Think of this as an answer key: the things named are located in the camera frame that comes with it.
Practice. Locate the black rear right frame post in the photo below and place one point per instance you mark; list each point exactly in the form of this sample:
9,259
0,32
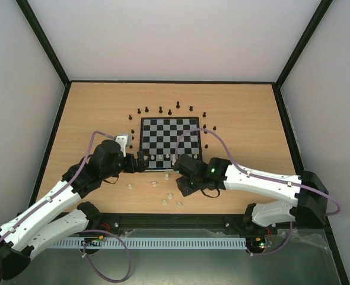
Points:
307,34

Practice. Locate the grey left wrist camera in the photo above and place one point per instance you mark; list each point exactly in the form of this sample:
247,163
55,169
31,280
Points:
125,141

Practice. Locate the black frame post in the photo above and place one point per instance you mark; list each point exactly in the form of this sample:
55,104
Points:
307,34
37,29

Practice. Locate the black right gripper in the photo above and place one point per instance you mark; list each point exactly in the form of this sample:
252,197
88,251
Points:
178,165

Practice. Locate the black front frame rail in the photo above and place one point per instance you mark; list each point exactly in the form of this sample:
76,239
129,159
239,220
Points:
231,224

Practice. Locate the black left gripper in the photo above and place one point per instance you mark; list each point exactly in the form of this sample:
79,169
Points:
141,167

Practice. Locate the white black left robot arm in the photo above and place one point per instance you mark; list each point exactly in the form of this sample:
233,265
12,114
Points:
60,212

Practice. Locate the white slotted cable duct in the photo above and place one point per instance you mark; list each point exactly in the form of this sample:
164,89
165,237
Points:
235,243

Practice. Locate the black rear left frame post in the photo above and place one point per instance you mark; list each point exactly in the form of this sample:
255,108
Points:
37,29

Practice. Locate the black white chessboard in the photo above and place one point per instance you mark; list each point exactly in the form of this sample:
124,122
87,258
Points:
161,136

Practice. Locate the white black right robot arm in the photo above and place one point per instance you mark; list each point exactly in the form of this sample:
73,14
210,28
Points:
301,199

